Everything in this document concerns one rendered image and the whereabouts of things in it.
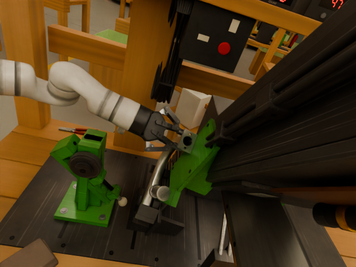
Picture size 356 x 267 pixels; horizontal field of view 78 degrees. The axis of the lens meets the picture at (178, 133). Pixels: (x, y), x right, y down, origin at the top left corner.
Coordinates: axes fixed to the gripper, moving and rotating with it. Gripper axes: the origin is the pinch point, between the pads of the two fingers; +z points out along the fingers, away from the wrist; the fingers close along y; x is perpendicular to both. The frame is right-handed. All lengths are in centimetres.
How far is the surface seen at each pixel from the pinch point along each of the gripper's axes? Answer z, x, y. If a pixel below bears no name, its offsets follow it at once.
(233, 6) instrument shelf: -4.8, -12.2, 33.3
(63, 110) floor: -68, 219, 16
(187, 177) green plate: 2.8, -6.1, -8.7
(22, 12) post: -55, 20, 18
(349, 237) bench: 87, 7, -4
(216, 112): 8.2, 2.9, 13.5
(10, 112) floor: -108, 209, -9
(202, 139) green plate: 2.8, -6.4, 1.4
